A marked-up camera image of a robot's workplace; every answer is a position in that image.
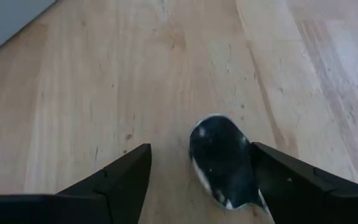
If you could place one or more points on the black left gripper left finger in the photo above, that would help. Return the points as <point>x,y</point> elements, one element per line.
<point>73,205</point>

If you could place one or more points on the teal white patterned utensil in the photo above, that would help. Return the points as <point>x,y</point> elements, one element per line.
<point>219,155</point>

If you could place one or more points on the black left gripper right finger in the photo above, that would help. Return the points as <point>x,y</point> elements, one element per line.
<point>315,199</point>

